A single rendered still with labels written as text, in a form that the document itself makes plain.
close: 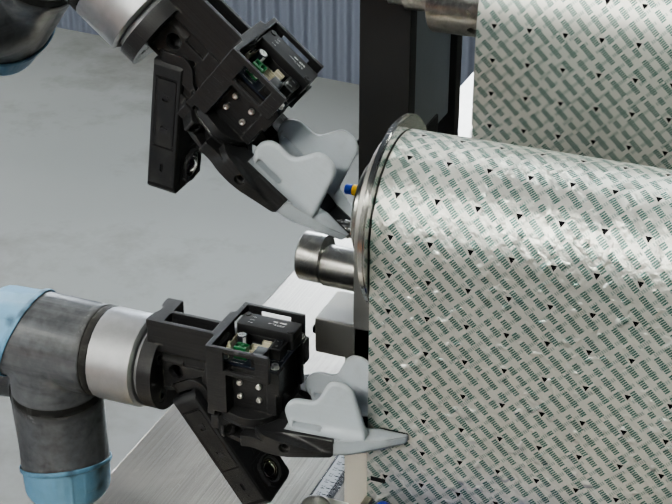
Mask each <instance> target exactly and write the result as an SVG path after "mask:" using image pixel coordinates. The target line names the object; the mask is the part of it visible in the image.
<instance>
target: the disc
mask: <svg viewBox="0 0 672 504"><path fill-rule="evenodd" d="M409 129H419V130H425V131H427V128H426V126H425V124H424V122H423V120H422V119H421V118H420V117H419V116H418V115H417V114H414V113H406V114H403V115H402V116H400V117H399V118H398V119H397V120H396V121H395V122H394V123H393V124H392V125H391V127H390V128H389V130H388V131H387V133H386V135H385V136H384V138H383V140H382V142H381V144H380V146H379V149H378V151H377V154H376V156H375V159H374V162H373V165H372V168H371V171H370V174H369V178H368V181H367V185H366V189H365V193H364V198H363V203H362V209H361V215H360V222H359V231H358V244H357V268H358V278H359V284H360V289H361V292H362V295H363V297H364V299H365V301H366V303H367V304H368V305H369V275H370V235H371V225H372V217H373V211H374V206H375V201H376V196H377V192H378V188H379V184H380V180H381V177H382V174H383V171H384V168H385V165H386V163H387V160H388V158H389V156H390V153H391V151H392V149H393V147H394V146H395V144H396V142H397V141H398V139H399V138H400V137H401V136H402V134H403V133H405V132H406V131H407V130H409Z"/></svg>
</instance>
